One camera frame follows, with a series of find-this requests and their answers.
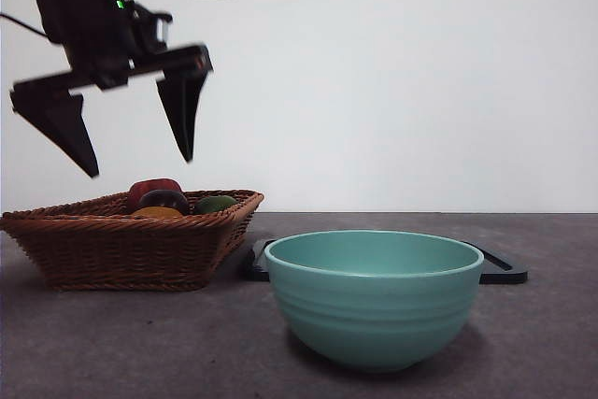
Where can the teal bowl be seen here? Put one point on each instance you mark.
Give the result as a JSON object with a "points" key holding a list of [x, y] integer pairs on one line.
{"points": [[374, 315]]}

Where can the dark rectangular tray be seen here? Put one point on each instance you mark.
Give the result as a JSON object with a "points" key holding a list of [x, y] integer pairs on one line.
{"points": [[504, 273]]}

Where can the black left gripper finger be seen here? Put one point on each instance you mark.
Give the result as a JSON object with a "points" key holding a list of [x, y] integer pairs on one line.
{"points": [[183, 109], [61, 123]]}

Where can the yellow orange mango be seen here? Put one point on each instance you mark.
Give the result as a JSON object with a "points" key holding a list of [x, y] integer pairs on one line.
{"points": [[156, 212]]}

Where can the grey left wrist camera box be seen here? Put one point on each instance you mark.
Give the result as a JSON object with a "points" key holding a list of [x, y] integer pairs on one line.
{"points": [[162, 31]]}

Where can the red apple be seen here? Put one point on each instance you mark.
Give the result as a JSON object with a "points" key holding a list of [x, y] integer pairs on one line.
{"points": [[149, 186]]}

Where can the green fruit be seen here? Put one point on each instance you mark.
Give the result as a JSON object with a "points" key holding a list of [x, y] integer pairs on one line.
{"points": [[215, 204]]}

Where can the brown wicker basket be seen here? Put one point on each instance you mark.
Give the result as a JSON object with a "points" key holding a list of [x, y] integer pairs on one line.
{"points": [[117, 249]]}

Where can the dark purple fruit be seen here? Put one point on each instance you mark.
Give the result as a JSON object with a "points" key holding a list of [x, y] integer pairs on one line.
{"points": [[163, 200]]}

